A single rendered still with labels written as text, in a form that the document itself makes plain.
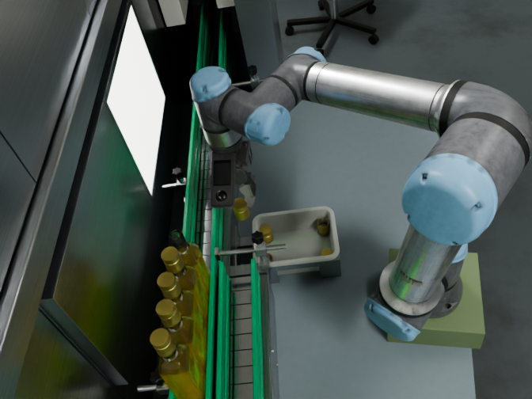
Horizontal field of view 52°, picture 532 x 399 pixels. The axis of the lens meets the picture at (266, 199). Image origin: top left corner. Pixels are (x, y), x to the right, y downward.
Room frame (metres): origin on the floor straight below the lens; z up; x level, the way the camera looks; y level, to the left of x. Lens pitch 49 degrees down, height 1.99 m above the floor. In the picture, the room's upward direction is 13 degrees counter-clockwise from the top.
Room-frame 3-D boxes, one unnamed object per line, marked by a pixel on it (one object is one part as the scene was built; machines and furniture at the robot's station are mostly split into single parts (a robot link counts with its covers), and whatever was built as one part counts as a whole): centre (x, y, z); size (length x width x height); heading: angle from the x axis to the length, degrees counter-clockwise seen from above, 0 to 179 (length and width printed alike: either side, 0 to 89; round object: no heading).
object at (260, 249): (0.76, 0.06, 0.95); 0.17 x 0.03 x 0.12; 82
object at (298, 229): (0.86, -0.05, 0.80); 0.22 x 0.17 x 0.09; 82
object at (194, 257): (0.70, 0.20, 0.99); 0.06 x 0.06 x 0.21; 82
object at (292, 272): (0.86, -0.02, 0.79); 0.27 x 0.17 x 0.08; 82
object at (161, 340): (0.47, 0.23, 1.14); 0.04 x 0.04 x 0.04
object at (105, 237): (0.93, 0.30, 1.15); 0.90 x 0.03 x 0.34; 172
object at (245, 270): (0.76, 0.08, 0.85); 0.09 x 0.04 x 0.07; 82
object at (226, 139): (0.83, 0.06, 1.28); 0.08 x 0.08 x 0.05
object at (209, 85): (0.82, 0.05, 1.35); 0.09 x 0.08 x 0.11; 41
